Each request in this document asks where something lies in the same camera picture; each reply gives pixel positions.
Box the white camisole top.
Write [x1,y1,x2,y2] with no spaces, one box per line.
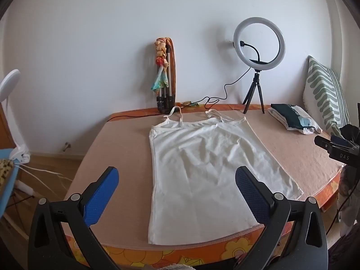
[148,106,304,245]

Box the black cable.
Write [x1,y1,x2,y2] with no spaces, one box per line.
[108,67,254,121]

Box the white clip lamp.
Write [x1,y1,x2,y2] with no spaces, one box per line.
[0,69,31,164]

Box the colourful knotted scarf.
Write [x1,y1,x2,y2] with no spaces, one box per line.
[151,38,171,93]

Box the orange cloth strip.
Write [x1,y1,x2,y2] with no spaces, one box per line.
[164,36,178,107]

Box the leopard print cloth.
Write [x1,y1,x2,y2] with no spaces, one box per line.
[0,159,14,187]

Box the light blue chair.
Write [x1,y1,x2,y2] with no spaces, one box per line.
[0,148,22,217]

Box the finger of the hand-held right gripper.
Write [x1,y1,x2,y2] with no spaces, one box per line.
[314,135,353,154]
[331,135,356,148]

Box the folded silver tripod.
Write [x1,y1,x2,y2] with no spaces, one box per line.
[156,43,175,115]

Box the white plug adapter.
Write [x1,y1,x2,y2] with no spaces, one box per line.
[15,180,36,196]

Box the green striped white pillow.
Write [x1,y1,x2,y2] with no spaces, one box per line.
[302,55,351,138]

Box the dark cloth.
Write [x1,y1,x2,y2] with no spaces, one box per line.
[339,123,360,144]

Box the white ring light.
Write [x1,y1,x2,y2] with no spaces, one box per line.
[233,17,286,71]

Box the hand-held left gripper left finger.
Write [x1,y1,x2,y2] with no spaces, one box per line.
[28,166,121,270]

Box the orange floral bed sheet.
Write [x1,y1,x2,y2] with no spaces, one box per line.
[63,103,348,270]

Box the white cable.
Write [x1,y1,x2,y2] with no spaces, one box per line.
[17,163,75,182]

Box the grey cloth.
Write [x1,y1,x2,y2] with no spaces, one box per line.
[337,166,360,231]

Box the white folded garment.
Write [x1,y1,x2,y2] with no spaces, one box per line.
[267,107,323,135]

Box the black gooseneck phone holder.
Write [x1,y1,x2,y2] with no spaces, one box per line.
[239,42,269,64]

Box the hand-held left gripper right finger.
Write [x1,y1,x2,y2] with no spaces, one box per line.
[233,166,328,270]

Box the dark green printed folded garment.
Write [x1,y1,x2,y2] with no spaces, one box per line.
[271,103,314,130]

